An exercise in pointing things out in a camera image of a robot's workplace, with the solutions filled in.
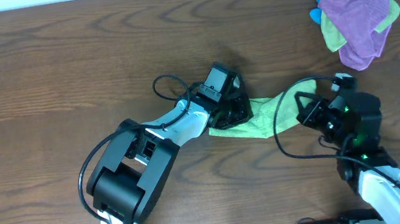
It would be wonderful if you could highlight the green microfiber cloth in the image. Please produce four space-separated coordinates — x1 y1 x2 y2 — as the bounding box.
209 80 317 139

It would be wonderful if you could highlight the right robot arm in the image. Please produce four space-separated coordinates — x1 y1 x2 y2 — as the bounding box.
295 86 400 224

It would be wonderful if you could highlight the green cloth in pile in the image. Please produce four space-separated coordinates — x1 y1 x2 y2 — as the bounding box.
320 0 400 52

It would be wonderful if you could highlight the blue cloth in pile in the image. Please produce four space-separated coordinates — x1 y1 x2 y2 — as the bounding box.
309 0 322 25

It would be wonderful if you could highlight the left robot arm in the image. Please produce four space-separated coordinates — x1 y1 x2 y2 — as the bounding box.
77 63 253 224

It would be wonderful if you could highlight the purple cloth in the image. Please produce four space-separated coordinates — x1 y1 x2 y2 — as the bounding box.
318 0 391 71

